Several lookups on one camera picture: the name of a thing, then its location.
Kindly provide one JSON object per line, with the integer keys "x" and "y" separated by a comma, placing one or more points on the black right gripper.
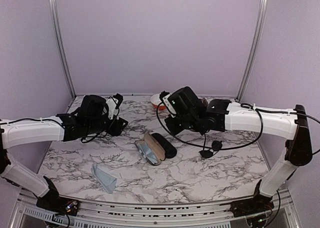
{"x": 174, "y": 129}

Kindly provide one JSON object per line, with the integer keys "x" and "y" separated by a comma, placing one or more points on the white bowl orange outside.
{"x": 155, "y": 101}

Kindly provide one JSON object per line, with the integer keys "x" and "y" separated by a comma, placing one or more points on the aluminium frame post left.
{"x": 60, "y": 46}

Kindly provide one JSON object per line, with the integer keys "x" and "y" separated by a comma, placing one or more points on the brown translucent sunglasses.
{"x": 204, "y": 102}

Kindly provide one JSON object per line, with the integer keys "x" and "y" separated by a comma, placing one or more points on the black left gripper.
{"x": 118, "y": 128}

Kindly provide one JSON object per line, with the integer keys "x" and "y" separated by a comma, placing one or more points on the aluminium frame post right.
{"x": 257, "y": 34}

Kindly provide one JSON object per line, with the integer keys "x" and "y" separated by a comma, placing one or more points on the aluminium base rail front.
{"x": 102, "y": 214}

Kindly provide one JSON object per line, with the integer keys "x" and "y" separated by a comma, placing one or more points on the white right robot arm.
{"x": 188, "y": 112}

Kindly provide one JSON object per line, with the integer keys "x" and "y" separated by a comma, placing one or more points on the light blue cleaning cloth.
{"x": 107, "y": 181}

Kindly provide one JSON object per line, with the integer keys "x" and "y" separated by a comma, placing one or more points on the brown striped glasses case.
{"x": 154, "y": 145}

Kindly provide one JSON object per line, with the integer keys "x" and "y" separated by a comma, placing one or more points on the aluminium frame post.
{"x": 60, "y": 46}
{"x": 257, "y": 34}

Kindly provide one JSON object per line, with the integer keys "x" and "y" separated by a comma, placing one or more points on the black aviator sunglasses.
{"x": 208, "y": 152}

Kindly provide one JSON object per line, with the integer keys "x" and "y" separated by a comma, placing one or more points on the black woven glasses case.
{"x": 169, "y": 150}

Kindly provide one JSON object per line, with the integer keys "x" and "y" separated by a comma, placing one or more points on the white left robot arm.
{"x": 96, "y": 118}

